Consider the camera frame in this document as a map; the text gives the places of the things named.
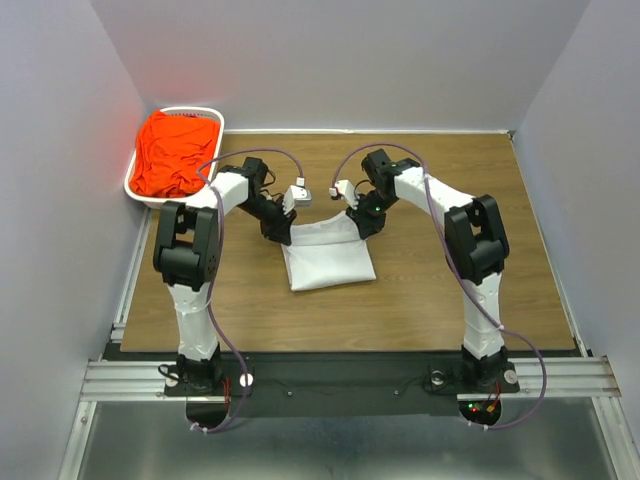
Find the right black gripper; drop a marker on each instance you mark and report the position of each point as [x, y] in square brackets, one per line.
[366, 225]

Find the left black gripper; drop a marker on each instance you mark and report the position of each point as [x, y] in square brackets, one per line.
[280, 230]

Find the white t shirt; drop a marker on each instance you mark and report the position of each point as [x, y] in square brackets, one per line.
[325, 254]

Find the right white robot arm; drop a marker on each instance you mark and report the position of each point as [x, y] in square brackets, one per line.
[473, 237]

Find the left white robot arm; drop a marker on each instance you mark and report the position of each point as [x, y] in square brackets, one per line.
[187, 254]

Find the orange t shirt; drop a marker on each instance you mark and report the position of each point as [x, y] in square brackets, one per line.
[170, 155]

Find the white plastic laundry basket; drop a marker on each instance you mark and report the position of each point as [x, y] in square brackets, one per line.
[145, 197]

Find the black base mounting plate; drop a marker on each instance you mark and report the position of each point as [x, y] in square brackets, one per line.
[343, 384]

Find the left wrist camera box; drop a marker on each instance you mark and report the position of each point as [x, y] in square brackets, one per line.
[296, 197]

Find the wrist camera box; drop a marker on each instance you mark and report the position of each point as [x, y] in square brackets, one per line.
[346, 191]
[296, 197]

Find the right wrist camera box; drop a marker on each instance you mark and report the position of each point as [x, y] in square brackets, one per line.
[346, 191]

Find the aluminium frame rail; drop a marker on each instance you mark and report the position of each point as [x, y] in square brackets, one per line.
[108, 379]

